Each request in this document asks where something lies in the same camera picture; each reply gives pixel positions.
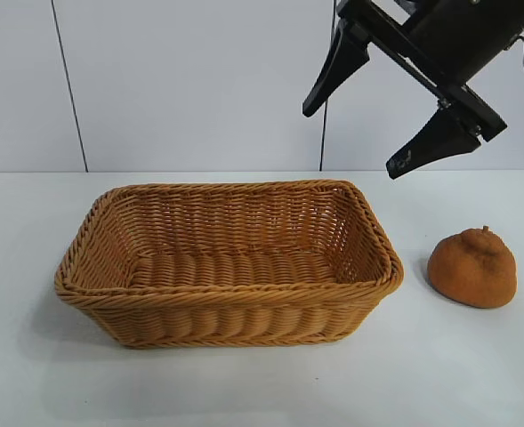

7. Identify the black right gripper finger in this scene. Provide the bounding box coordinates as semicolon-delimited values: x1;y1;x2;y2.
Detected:
385;109;485;181
302;20;372;117

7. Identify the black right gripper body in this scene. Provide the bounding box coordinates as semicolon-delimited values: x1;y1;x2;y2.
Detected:
337;0;524;142

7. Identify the bumpy orange fruit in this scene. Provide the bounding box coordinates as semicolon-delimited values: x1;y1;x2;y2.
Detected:
426;225;519;308

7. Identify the tan woven wicker basket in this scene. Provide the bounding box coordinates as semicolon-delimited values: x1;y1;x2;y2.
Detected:
54;178;405;350

